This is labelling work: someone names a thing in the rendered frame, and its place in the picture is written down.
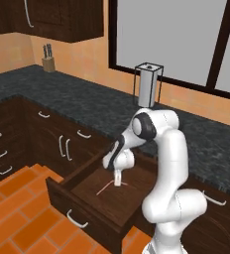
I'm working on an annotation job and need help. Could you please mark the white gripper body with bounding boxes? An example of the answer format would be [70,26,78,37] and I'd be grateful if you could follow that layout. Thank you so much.
[112,169,124,188]

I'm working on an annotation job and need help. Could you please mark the dark wood open drawer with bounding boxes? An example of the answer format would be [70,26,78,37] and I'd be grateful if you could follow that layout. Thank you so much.
[45,145,159,254]

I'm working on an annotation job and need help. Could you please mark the dark wood drawer front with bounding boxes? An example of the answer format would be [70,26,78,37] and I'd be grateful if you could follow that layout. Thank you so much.
[184,177,230,232]
[65,120,113,150]
[25,98,68,132]

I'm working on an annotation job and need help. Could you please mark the dark wood drawer stack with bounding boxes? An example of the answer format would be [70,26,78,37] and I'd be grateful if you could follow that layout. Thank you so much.
[0,96,28,189]

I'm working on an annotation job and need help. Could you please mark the dark wood cupboard door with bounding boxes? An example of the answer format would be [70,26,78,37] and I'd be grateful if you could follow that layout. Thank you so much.
[62,133,103,182]
[26,118,65,175]

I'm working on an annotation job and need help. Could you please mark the white paper towel roll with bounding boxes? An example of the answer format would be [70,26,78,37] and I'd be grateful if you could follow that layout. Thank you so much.
[138,68,159,109]

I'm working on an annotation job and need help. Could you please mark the wooden knife block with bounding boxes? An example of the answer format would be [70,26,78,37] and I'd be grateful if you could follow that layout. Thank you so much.
[41,43,57,73]

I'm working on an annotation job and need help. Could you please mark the black framed window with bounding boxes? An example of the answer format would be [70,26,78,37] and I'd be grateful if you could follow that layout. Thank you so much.
[108,0,230,103]

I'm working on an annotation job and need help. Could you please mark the white cupboard door handle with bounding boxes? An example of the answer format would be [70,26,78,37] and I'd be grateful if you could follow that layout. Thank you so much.
[64,138,73,163]
[57,134,65,159]

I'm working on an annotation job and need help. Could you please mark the dark wood wall cupboards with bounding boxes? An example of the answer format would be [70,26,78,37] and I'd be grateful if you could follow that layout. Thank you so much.
[0,0,105,44]

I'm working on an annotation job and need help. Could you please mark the white wall cupboard handle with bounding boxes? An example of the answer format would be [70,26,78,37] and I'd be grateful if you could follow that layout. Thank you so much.
[23,0,35,29]

